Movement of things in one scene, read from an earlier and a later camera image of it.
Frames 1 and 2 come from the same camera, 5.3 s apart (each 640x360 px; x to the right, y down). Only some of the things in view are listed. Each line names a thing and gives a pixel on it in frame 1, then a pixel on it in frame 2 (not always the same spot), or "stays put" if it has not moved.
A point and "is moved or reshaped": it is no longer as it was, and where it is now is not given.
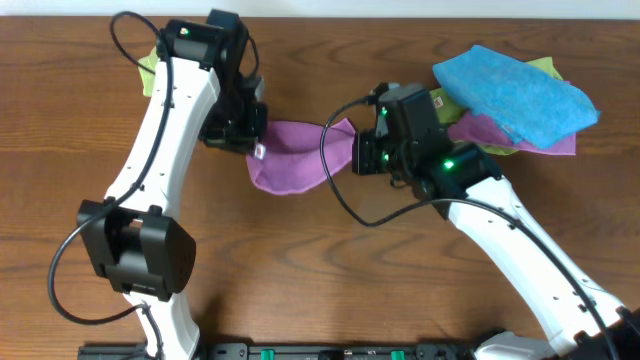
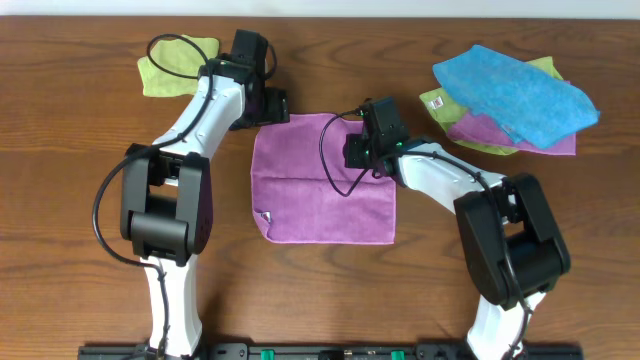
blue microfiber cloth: x=532 y=107 stays put
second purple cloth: x=473 y=128 stays put
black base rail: x=283 y=350 stays put
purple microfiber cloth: x=289 y=159 is moved or reshaped
